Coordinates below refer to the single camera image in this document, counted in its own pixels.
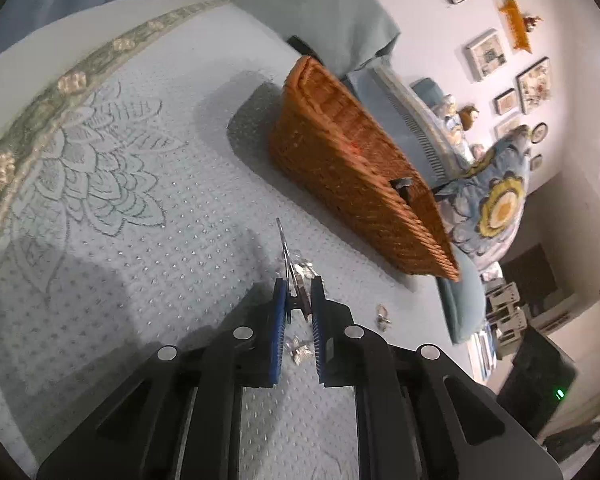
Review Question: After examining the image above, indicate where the black strap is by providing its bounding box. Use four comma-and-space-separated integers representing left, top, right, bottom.
286, 35, 321, 61

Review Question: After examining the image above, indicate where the teal backrest cover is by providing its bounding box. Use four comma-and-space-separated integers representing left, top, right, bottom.
220, 0, 401, 73

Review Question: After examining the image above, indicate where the white picture frame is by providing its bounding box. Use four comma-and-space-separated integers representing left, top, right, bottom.
464, 29, 508, 82

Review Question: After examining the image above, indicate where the striped blue pillow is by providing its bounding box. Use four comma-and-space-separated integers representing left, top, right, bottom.
345, 57, 473, 191

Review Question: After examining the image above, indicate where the pale butterfly picture frame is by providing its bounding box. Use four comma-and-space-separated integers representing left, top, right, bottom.
495, 115, 526, 141

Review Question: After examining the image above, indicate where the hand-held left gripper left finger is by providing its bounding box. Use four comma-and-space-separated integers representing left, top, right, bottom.
36, 276, 288, 480

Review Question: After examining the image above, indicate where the brown wicker basket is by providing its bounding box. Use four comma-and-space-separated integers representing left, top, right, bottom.
269, 55, 462, 282

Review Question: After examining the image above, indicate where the plain teal cushion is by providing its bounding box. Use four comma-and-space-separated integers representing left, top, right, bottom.
437, 247, 488, 346

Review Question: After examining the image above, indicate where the small butterfly picture frame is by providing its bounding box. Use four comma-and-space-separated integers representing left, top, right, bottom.
494, 88, 520, 117

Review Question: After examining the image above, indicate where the large flower print pillow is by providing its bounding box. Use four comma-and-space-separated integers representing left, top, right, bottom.
437, 127, 533, 263

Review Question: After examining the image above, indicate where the white shelf unit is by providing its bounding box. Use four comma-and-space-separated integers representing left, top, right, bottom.
467, 280, 531, 381

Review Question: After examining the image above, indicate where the teal embroidered sofa cover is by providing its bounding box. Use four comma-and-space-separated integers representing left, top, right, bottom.
0, 0, 486, 480

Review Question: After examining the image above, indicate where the silver crystal hair clip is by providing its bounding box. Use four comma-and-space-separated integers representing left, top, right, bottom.
275, 217, 316, 323

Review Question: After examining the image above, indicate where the black box with green light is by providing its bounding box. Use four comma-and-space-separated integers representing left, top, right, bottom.
497, 327, 578, 436

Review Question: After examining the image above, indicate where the flower painting frame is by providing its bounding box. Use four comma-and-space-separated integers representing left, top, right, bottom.
516, 56, 552, 115

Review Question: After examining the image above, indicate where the orange wall shelf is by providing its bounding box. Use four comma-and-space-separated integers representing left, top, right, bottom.
497, 0, 533, 53

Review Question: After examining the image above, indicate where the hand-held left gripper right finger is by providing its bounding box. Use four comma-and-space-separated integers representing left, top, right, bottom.
310, 275, 565, 480

